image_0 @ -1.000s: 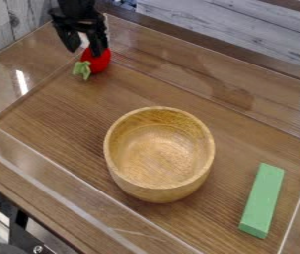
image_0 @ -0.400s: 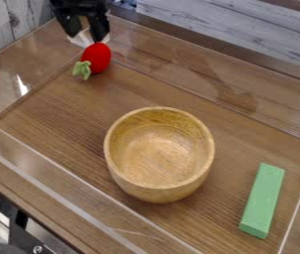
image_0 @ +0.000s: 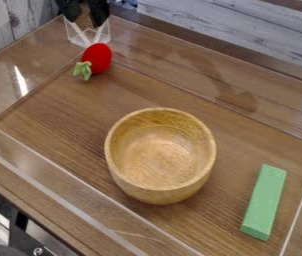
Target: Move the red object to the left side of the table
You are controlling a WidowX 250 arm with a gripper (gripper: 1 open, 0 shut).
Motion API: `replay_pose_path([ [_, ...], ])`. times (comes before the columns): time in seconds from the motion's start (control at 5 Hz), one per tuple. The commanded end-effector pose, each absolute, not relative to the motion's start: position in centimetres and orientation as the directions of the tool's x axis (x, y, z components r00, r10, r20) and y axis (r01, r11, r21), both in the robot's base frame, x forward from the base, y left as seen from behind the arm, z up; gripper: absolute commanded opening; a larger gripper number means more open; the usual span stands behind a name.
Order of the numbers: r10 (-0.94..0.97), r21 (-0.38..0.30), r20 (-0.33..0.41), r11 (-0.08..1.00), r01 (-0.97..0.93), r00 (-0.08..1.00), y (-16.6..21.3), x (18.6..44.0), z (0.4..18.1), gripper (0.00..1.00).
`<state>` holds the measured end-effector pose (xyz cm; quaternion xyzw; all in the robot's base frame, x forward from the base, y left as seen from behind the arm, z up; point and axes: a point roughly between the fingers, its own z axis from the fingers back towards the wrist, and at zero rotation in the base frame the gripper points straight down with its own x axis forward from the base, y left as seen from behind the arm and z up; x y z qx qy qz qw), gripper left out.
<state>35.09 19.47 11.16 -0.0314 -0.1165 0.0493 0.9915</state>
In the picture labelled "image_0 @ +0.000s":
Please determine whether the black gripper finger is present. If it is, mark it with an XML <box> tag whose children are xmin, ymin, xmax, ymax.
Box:
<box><xmin>55</xmin><ymin>0</ymin><xmax>81</xmax><ymax>22</ymax></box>
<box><xmin>87</xmin><ymin>0</ymin><xmax>109</xmax><ymax>28</ymax></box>

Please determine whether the clear acrylic corner bracket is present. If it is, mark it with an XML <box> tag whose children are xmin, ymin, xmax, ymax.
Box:
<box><xmin>63</xmin><ymin>18</ymin><xmax>111</xmax><ymax>48</ymax></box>

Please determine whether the red plush strawberry toy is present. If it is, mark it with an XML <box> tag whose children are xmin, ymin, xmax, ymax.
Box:
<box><xmin>73</xmin><ymin>43</ymin><xmax>112</xmax><ymax>80</ymax></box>

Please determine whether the green rectangular block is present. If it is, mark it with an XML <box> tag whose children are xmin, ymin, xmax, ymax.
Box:
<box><xmin>240</xmin><ymin>164</ymin><xmax>287</xmax><ymax>241</ymax></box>

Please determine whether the wooden bowl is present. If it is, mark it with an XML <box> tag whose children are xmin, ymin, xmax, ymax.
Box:
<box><xmin>104</xmin><ymin>107</ymin><xmax>216</xmax><ymax>205</ymax></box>

